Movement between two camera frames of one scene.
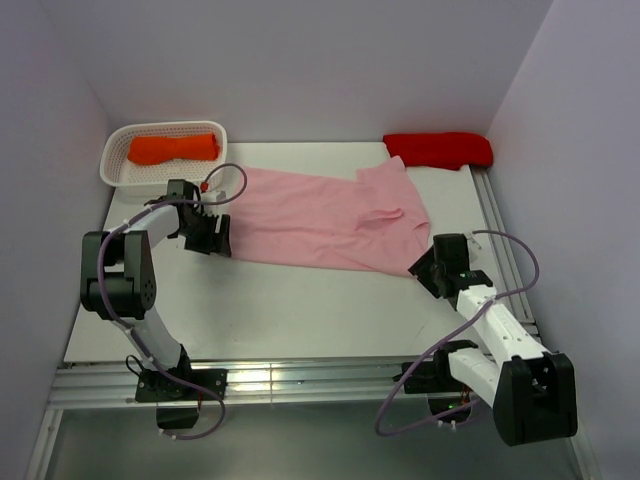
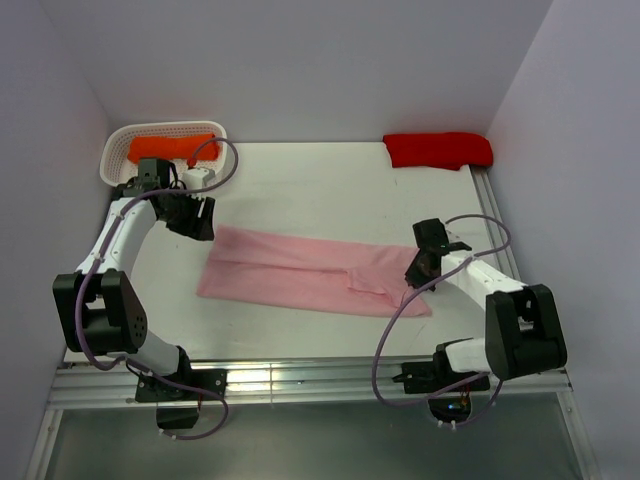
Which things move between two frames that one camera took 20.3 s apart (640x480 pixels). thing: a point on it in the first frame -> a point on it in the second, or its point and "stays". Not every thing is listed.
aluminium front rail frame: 80,384 stays
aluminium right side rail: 504,252 stays
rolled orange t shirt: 148,150 stays
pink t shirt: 372,221 -> 263,267
